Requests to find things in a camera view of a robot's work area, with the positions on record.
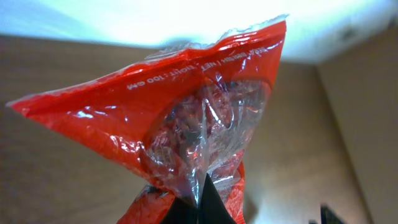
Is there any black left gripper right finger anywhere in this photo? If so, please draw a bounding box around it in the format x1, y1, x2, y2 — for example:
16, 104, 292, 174
198, 174, 236, 224

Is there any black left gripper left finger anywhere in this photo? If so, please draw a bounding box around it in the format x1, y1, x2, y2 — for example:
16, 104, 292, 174
160, 198, 198, 224

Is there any red Hacks candy bag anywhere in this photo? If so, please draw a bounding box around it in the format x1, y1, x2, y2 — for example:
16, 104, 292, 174
7, 15, 287, 223

